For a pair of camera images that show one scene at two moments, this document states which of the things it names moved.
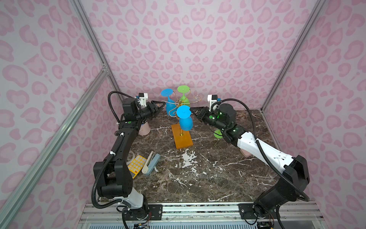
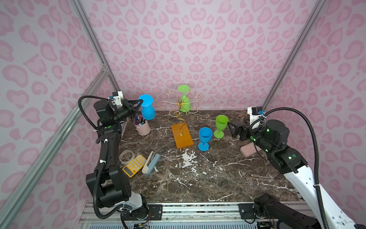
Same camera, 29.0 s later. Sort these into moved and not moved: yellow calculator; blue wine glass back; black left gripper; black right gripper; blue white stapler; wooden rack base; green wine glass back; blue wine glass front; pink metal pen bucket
Moved: black left gripper; blue wine glass back; blue wine glass front; black right gripper
Not moved: pink metal pen bucket; green wine glass back; wooden rack base; yellow calculator; blue white stapler
